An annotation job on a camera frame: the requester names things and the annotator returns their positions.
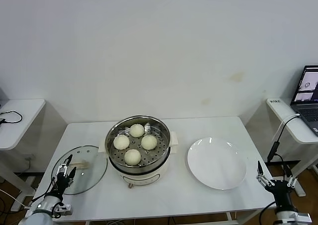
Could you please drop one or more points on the round white plate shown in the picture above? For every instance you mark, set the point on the round white plate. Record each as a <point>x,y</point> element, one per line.
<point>216,164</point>

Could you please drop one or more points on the white wall power socket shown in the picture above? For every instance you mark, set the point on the white wall power socket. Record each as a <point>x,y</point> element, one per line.
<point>29,157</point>

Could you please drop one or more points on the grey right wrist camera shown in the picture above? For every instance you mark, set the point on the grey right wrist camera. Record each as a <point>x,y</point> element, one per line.
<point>302,218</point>

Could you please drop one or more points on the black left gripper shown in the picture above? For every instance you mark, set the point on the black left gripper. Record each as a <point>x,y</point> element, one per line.
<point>61,185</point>

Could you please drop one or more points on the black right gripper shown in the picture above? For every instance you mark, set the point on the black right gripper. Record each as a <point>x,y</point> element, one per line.
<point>280,192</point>

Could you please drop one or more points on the cream electric cooker pot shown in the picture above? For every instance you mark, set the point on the cream electric cooker pot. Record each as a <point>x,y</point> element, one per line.
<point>139,179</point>

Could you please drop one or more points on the round glass pot lid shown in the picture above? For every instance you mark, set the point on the round glass pot lid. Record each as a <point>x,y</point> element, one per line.
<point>84,155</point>

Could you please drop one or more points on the stainless steel steamer basket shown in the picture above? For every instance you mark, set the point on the stainless steel steamer basket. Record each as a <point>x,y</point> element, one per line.
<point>159,155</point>

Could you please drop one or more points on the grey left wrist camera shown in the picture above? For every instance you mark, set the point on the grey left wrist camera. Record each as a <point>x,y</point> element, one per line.
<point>63,208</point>

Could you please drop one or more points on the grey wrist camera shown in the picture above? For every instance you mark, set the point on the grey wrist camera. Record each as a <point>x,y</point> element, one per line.
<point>63,208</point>
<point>302,218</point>

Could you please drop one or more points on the white steamed baozi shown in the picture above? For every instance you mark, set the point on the white steamed baozi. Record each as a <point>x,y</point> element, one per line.
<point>137,130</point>
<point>121,142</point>
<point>132,157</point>
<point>149,142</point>

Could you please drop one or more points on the white side table with laptop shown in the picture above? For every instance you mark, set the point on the white side table with laptop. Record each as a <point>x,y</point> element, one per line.
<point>300,136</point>

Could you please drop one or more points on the grey open laptop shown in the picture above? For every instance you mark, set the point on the grey open laptop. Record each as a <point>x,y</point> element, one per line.
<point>306,113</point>

